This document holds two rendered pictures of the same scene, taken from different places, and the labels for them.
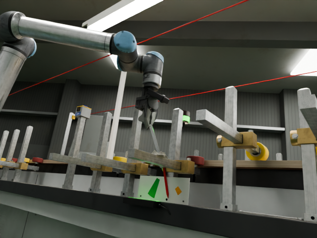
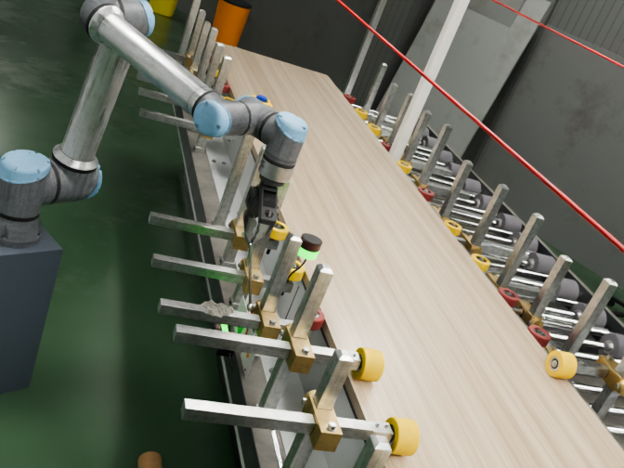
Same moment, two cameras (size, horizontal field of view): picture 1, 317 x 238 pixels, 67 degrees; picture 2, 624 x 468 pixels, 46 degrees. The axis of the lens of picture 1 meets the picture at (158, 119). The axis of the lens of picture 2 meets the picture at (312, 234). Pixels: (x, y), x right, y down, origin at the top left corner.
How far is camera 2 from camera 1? 1.60 m
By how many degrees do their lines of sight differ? 49
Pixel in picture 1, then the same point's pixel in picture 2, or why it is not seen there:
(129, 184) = (238, 293)
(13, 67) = (114, 70)
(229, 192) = (264, 400)
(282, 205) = (350, 448)
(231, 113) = (303, 307)
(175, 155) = (265, 304)
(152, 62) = (274, 141)
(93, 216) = not seen: hidden behind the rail
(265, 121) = not seen: outside the picture
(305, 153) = not seen: hidden behind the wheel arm
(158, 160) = (206, 318)
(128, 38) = (211, 119)
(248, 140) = (291, 361)
